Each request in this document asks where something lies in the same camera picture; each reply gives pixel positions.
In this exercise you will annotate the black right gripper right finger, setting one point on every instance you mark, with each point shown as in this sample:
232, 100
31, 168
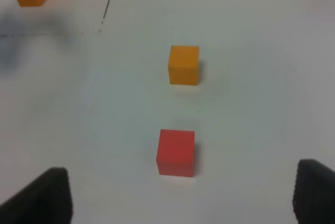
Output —
313, 196

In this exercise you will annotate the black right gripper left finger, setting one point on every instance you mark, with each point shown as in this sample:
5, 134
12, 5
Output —
47, 199

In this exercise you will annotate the red block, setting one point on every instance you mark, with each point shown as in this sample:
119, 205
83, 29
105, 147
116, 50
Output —
175, 154

